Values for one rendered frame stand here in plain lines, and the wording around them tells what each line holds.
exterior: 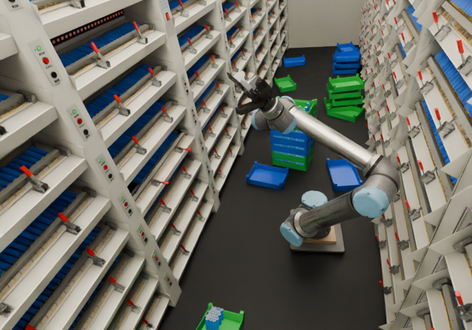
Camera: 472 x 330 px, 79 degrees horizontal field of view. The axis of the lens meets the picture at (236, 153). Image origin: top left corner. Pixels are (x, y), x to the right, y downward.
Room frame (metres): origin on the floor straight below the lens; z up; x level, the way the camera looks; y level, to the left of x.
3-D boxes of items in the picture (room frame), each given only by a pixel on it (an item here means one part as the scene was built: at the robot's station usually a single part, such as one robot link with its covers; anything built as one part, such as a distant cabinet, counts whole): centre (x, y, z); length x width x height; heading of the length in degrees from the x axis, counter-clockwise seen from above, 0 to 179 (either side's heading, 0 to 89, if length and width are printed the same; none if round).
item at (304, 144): (1.89, -0.48, 0.28); 0.30 x 0.20 x 0.08; 57
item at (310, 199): (1.12, -0.40, 0.26); 0.17 x 0.15 x 0.18; 130
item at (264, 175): (1.72, -0.23, 0.04); 0.30 x 0.20 x 0.08; 59
